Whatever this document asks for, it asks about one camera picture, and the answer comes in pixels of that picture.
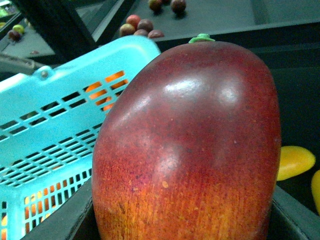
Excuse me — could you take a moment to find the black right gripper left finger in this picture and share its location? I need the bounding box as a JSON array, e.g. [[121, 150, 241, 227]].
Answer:
[[23, 179, 97, 240]]

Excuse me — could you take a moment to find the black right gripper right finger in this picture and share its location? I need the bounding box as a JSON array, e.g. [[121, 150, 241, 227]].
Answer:
[[267, 186, 320, 240]]

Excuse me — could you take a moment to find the light blue plastic basket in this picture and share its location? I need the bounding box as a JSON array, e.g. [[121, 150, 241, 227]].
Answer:
[[0, 36, 160, 240]]

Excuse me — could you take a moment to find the red orange mango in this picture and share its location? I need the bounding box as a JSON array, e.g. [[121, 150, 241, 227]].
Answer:
[[91, 41, 281, 240]]

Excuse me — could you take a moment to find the yellow mango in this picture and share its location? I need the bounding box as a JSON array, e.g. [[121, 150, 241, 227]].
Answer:
[[277, 145, 316, 182], [311, 170, 320, 214]]

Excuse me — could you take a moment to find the purple passion fruit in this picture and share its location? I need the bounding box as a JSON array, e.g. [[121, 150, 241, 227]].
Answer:
[[137, 18, 154, 33], [119, 23, 136, 37], [125, 14, 141, 29]]

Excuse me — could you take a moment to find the black metal shelf post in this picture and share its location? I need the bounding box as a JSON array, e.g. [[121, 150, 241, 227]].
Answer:
[[13, 0, 98, 63]]

